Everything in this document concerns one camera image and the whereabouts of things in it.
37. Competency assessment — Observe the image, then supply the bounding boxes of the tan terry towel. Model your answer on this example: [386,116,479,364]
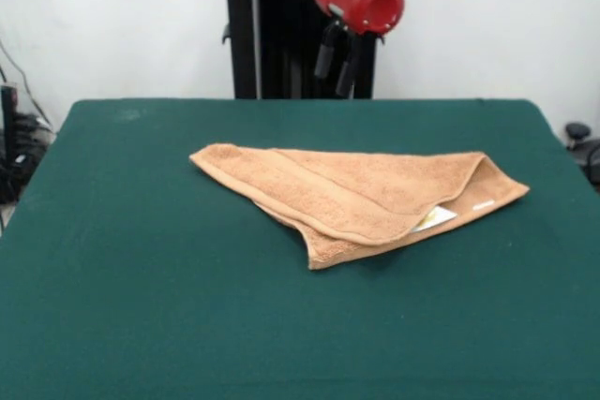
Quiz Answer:
[188,141,532,272]

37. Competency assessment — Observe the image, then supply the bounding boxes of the dark green table cloth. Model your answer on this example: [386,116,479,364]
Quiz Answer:
[0,97,600,400]

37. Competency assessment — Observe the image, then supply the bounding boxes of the black robot pedestal with handle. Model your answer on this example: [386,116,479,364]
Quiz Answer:
[208,0,388,100]

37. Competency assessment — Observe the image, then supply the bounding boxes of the black cable bundle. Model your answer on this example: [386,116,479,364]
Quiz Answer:
[0,38,58,205]

